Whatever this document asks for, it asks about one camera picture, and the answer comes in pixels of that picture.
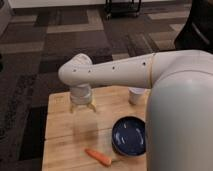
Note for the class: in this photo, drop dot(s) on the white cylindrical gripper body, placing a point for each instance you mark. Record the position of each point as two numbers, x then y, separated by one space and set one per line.
81 94

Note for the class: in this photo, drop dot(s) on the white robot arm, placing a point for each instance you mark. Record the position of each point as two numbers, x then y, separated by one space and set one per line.
179 114

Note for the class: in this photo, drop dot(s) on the white paper cup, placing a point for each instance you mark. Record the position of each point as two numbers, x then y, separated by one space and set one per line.
135 94

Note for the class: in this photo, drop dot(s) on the dark blue bowl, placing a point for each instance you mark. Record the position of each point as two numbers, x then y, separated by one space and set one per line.
128 136

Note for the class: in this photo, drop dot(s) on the orange carrot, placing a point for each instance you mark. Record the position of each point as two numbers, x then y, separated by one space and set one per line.
102 158

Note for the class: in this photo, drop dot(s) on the black rolling cart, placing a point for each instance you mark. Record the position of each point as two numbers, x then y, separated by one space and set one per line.
111 8

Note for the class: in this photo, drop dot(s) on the black office chair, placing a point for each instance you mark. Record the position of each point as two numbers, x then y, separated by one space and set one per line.
197 32

